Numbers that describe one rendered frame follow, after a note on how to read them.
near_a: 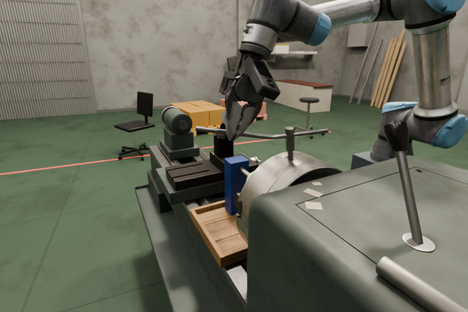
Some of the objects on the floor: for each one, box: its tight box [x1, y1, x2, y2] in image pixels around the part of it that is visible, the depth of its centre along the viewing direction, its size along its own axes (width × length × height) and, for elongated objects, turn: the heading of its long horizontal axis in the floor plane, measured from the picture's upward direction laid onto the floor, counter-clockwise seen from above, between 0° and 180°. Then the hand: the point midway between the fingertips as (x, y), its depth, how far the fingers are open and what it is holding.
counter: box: [274, 79, 334, 113], centre depth 811 cm, size 66×206×73 cm, turn 22°
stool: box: [293, 98, 325, 139], centre depth 516 cm, size 64×67×71 cm
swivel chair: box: [114, 91, 155, 161], centre depth 402 cm, size 61×61×96 cm
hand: (234, 136), depth 60 cm, fingers closed
